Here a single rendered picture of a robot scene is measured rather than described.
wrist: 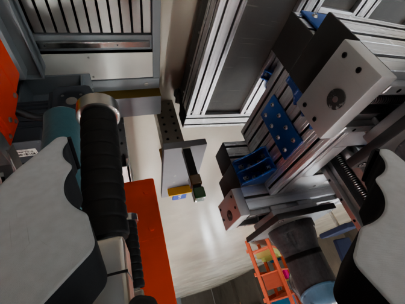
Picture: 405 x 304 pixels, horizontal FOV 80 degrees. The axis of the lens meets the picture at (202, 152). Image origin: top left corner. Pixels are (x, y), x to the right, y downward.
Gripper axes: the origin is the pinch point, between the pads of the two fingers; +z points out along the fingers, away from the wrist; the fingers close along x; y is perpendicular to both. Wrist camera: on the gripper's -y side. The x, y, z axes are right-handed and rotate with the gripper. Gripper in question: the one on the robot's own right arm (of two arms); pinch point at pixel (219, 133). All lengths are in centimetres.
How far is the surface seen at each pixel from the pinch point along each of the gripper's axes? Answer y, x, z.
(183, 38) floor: 10, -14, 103
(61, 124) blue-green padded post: 19, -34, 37
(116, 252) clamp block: 9.2, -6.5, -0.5
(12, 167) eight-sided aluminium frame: 25, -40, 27
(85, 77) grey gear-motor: 23, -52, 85
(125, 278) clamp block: 10.0, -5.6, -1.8
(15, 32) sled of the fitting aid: 5, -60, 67
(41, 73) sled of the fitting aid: 18, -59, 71
